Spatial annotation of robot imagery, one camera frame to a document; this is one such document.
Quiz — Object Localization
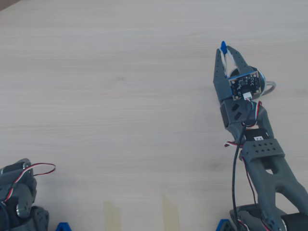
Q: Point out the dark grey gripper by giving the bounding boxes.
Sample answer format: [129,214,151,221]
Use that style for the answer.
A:
[213,44,257,103]

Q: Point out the silver metal cup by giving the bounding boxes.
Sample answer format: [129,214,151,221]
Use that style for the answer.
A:
[230,66,277,97]

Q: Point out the yellow masking tape strip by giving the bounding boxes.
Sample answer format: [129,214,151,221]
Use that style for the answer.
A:
[104,201,122,231]
[161,194,180,231]

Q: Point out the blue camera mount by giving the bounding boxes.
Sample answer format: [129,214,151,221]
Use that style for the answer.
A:
[227,71,258,81]

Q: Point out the camera circuit board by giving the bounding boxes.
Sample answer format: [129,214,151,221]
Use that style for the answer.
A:
[228,70,263,101]

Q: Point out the black camera cable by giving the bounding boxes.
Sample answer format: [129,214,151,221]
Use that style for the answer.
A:
[231,98,256,231]

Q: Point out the blue arm base plate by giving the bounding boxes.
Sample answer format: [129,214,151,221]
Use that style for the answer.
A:
[55,222,73,231]
[218,219,235,231]

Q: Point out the grey robot arm with handle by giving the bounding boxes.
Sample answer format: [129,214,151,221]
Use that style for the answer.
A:
[0,158,50,231]

